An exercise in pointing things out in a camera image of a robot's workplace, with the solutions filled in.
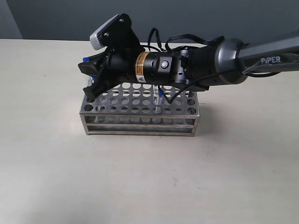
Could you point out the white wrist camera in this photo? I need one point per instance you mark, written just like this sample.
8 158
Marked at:
98 35

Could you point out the blue capped test tube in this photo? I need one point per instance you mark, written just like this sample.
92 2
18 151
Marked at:
157 108
159 98
90 69

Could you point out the steel test tube rack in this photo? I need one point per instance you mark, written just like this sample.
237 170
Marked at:
129 109

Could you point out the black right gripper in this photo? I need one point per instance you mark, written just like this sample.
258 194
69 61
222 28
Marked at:
129 61

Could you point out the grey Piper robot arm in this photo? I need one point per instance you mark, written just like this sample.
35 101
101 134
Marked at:
215 62

